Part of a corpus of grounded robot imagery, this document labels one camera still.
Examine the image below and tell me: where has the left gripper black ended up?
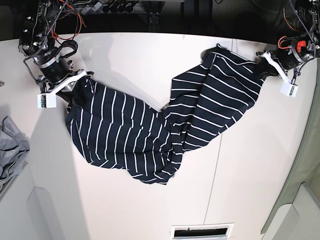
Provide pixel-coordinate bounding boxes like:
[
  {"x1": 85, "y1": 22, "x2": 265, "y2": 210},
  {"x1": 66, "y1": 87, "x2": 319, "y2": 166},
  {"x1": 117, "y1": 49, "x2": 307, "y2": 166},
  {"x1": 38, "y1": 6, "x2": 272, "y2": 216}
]
[{"x1": 254, "y1": 41, "x2": 315, "y2": 80}]

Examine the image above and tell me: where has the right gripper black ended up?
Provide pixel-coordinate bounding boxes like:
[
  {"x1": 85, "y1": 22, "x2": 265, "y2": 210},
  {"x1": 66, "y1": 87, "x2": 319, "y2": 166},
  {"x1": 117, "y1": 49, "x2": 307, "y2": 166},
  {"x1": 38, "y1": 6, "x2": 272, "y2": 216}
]
[{"x1": 36, "y1": 56, "x2": 95, "y2": 107}]

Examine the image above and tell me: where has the navy white striped t-shirt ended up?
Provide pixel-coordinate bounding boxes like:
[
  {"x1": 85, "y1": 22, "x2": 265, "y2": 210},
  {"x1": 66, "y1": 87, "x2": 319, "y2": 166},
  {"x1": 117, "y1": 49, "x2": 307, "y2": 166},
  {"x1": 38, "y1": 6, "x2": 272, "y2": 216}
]
[{"x1": 65, "y1": 45, "x2": 264, "y2": 185}]

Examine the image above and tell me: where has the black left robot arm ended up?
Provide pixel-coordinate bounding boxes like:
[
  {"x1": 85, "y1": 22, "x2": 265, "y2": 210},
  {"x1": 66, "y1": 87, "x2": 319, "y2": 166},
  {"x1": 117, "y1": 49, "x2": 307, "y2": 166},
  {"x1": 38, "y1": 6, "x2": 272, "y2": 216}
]
[{"x1": 264, "y1": 0, "x2": 320, "y2": 82}]

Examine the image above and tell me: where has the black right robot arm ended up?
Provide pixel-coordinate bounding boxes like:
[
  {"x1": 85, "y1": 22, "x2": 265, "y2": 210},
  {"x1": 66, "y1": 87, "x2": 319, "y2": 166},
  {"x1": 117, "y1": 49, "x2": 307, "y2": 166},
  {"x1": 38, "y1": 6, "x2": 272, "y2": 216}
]
[{"x1": 18, "y1": 0, "x2": 94, "y2": 109}]

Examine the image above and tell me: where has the grey crumpled cloth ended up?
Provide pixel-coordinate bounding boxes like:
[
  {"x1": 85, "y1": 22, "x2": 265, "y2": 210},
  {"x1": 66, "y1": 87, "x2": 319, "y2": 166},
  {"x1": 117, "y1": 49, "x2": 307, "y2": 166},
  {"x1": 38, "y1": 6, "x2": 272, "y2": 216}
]
[{"x1": 0, "y1": 116, "x2": 30, "y2": 189}]

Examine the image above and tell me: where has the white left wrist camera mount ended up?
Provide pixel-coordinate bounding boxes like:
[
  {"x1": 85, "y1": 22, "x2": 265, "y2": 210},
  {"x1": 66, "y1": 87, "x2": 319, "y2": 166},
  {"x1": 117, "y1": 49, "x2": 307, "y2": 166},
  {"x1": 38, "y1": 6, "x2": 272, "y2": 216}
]
[{"x1": 255, "y1": 51, "x2": 299, "y2": 98}]

